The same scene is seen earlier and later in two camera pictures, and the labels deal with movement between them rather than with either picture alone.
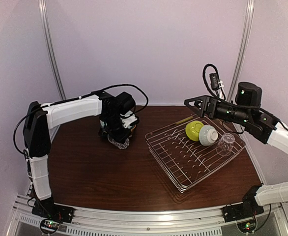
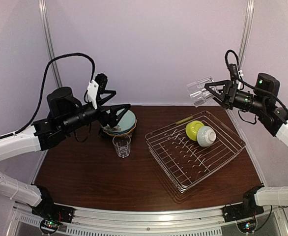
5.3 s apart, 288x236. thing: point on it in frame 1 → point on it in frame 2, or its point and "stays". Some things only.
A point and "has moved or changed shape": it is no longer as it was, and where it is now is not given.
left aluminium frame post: (51, 47) stays
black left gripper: (119, 138) → (111, 118)
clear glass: (122, 146) has moved or changed shape
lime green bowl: (192, 130) stays
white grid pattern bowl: (208, 134) stays
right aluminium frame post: (243, 51) stays
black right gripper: (206, 100) → (229, 99)
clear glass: (224, 147) → (198, 93)
